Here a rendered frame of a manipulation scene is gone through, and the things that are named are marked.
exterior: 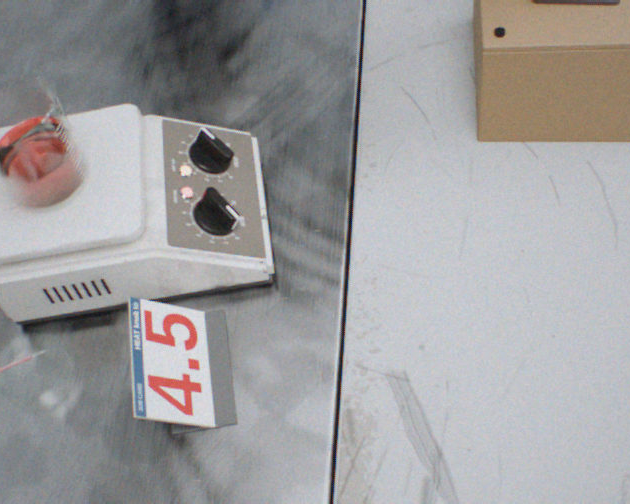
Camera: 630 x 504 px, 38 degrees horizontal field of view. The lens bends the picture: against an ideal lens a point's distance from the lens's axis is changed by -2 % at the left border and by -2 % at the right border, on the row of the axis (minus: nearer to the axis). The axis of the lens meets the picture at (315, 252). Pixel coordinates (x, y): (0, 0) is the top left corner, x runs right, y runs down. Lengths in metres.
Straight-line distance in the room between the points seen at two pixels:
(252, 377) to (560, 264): 0.23
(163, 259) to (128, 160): 0.08
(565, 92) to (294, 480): 0.34
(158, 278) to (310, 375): 0.13
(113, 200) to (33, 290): 0.09
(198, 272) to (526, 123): 0.28
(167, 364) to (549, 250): 0.29
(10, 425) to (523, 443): 0.35
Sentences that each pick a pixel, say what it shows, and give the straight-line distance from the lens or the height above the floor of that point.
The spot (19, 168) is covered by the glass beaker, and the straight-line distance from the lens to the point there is 0.61.
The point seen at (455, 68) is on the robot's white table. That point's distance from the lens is 0.80.
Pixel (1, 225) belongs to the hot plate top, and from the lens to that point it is 0.66.
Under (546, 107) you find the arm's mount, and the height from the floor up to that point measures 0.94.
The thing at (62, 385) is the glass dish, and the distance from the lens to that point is 0.66.
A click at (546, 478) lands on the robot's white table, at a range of 0.61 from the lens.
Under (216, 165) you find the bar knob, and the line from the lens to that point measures 0.68.
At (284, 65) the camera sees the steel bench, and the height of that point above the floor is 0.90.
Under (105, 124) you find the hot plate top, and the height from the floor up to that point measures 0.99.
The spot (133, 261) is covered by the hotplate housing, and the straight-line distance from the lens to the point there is 0.63.
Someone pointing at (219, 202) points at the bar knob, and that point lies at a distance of 0.64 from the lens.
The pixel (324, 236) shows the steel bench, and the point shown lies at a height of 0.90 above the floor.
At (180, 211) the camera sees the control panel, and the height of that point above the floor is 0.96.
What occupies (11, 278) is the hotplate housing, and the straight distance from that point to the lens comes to 0.66.
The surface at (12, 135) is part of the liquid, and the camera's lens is 0.66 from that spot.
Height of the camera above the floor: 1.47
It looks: 56 degrees down
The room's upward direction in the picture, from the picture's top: 11 degrees counter-clockwise
